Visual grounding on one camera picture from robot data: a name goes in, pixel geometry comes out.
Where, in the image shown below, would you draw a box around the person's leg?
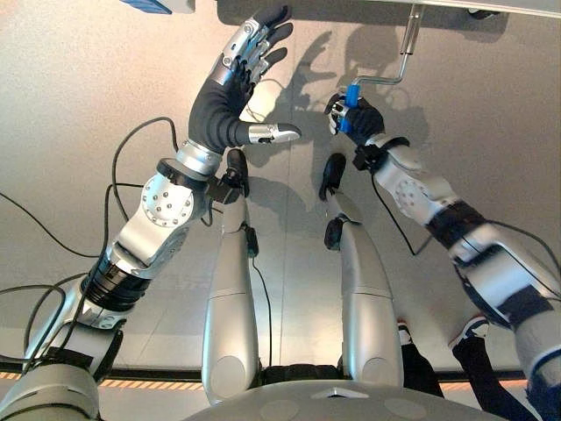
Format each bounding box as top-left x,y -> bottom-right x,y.
452,336 -> 543,421
400,340 -> 444,398

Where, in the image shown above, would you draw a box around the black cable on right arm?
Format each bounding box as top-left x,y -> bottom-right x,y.
370,174 -> 434,257

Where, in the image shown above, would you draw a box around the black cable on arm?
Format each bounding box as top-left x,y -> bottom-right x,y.
370,174 -> 434,257
103,116 -> 180,260

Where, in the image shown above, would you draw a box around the blue white plastic box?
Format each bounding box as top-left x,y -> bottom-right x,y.
118,0 -> 196,16

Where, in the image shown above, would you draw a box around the robot right leg silver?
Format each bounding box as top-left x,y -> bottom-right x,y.
323,192 -> 405,389

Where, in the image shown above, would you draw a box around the yellow black striped floor tape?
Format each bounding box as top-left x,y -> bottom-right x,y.
0,370 -> 206,392

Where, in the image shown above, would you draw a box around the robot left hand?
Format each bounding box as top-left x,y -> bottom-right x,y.
188,4 -> 303,153

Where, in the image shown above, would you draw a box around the black cable on floor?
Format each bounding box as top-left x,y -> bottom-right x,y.
0,191 -> 101,259

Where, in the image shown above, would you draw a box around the silver crank with blue grip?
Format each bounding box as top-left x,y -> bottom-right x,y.
338,4 -> 424,135

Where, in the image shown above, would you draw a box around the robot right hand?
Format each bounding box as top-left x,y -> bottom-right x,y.
324,91 -> 387,146

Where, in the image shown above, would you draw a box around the black cable on left leg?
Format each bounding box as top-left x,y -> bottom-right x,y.
250,256 -> 273,368

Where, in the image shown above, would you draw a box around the robot left foot dark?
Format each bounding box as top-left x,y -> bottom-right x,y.
224,147 -> 252,199

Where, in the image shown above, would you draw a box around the robot leg silver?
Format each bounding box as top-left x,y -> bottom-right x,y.
200,192 -> 273,407
323,192 -> 405,389

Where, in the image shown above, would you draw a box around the robot left leg silver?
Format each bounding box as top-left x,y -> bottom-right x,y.
200,192 -> 273,407

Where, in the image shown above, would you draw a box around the person's shoe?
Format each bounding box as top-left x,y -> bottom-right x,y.
448,315 -> 490,350
395,318 -> 414,348

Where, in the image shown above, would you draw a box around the robot foot dark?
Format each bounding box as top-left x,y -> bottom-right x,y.
318,153 -> 348,202
224,147 -> 252,199

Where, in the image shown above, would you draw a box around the robot right foot dark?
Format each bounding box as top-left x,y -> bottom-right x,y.
318,153 -> 348,202

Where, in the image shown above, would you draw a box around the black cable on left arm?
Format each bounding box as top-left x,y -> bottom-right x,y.
103,116 -> 180,260

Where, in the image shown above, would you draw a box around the robot torso grey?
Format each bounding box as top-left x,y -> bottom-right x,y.
183,378 -> 499,421

